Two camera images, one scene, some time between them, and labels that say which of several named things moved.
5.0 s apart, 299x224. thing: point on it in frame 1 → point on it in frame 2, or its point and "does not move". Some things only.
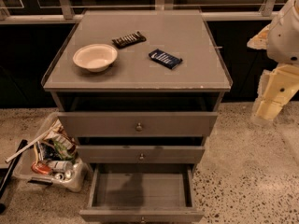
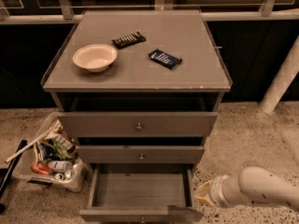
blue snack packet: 164,59 does not move
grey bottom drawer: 142,193 does not move
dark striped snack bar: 129,40 does not move
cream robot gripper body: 284,37 → 217,190
